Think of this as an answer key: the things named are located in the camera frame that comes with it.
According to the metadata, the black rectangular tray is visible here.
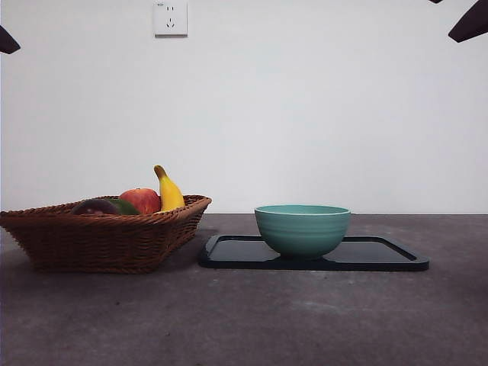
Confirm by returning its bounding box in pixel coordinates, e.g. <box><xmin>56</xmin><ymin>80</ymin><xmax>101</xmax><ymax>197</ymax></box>
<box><xmin>197</xmin><ymin>233</ymin><xmax>430</xmax><ymax>272</ymax></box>

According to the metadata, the red yellow apple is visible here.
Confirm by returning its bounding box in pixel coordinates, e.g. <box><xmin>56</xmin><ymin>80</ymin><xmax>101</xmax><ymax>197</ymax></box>
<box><xmin>118</xmin><ymin>188</ymin><xmax>162</xmax><ymax>215</ymax></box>

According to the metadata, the white wall socket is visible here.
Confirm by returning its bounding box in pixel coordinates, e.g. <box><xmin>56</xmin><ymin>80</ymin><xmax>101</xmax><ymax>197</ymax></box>
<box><xmin>153</xmin><ymin>0</ymin><xmax>189</xmax><ymax>38</ymax></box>

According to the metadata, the yellow banana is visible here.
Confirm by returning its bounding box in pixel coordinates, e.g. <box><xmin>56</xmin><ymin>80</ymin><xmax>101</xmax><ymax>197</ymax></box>
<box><xmin>153</xmin><ymin>164</ymin><xmax>186</xmax><ymax>213</ymax></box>

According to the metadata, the dark purple plum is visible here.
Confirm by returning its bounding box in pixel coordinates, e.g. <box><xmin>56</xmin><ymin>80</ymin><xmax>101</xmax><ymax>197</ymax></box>
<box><xmin>70</xmin><ymin>197</ymin><xmax>121</xmax><ymax>216</ymax></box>

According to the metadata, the green avocado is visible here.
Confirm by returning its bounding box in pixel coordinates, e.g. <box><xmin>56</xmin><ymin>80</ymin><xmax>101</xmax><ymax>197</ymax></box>
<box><xmin>104</xmin><ymin>197</ymin><xmax>141</xmax><ymax>216</ymax></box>

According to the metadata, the teal ribbed bowl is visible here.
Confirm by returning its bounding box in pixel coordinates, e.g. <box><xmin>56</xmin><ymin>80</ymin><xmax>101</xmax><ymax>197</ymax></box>
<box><xmin>254</xmin><ymin>204</ymin><xmax>352</xmax><ymax>261</ymax></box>

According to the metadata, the brown wicker basket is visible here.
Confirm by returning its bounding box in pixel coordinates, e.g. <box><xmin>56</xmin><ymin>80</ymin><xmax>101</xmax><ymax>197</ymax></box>
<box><xmin>0</xmin><ymin>194</ymin><xmax>213</xmax><ymax>275</ymax></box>

